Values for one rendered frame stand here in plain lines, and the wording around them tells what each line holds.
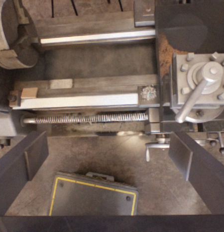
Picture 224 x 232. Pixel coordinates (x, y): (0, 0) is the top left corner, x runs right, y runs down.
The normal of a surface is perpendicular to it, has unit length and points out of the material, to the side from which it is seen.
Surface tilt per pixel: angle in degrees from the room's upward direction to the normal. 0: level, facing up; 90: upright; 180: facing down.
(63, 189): 0
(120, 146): 0
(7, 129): 32
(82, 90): 0
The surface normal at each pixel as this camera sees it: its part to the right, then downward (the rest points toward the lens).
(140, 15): -0.09, -0.12
